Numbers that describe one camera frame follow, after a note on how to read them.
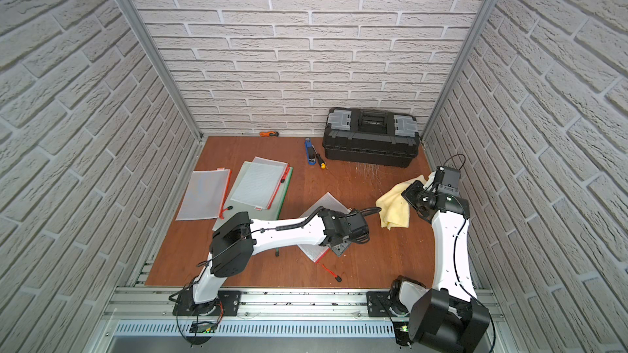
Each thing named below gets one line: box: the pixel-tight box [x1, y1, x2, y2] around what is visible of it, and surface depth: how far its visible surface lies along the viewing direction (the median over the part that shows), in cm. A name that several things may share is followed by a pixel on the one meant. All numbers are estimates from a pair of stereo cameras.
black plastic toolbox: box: [322, 107, 422, 168], surface depth 102 cm
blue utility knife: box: [305, 137, 317, 166], surface depth 114 cm
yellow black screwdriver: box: [312, 147, 327, 170], surface depth 112 cm
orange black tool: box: [259, 130, 279, 138], surface depth 124 cm
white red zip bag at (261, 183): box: [230, 156, 290, 211], surface depth 105 cm
